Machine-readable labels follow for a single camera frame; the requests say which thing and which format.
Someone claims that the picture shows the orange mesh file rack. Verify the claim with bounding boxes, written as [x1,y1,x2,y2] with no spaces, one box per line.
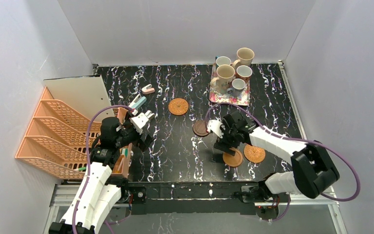
[15,86,102,180]

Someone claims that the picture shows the orange desk organizer tray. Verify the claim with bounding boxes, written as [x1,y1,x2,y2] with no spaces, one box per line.
[112,107,132,178]

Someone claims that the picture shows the pink floral mug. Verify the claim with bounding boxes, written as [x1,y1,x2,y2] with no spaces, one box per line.
[236,65,253,83]

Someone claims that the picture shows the dark walnut wooden coaster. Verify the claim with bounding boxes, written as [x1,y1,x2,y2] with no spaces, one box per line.
[193,120,209,137]

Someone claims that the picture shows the woven rattan coaster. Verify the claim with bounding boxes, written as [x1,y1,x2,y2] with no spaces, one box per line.
[243,144,266,163]
[168,98,189,116]

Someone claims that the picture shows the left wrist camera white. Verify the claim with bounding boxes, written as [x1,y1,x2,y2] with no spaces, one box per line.
[130,113,150,135]

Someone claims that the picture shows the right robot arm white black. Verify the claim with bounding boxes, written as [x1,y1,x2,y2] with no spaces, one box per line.
[207,111,340,199]

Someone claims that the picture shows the tall beige mug rear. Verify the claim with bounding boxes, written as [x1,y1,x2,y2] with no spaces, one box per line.
[231,47,255,69]

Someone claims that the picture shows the blue mug white inside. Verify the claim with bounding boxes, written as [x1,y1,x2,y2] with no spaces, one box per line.
[215,56,231,69]

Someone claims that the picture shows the white folder board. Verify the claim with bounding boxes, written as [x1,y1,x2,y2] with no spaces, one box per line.
[43,75,111,119]

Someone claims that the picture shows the beige mug front left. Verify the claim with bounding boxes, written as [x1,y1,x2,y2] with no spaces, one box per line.
[210,64,235,94]

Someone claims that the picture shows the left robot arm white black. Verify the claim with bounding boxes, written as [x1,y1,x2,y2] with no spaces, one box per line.
[48,113,154,234]

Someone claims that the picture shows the pink mini stapler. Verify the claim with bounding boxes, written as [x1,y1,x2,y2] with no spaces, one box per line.
[141,84,155,95]

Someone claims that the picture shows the floral tray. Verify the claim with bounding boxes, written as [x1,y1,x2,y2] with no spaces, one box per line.
[209,63,250,106]

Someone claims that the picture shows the small grey heart mug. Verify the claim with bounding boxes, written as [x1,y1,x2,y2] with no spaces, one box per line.
[227,78,246,98]

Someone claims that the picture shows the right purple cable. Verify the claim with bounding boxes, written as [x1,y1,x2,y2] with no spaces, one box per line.
[205,102,361,223]

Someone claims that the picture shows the blue white stapler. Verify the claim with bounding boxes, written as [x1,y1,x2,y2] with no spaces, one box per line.
[129,94,147,112]

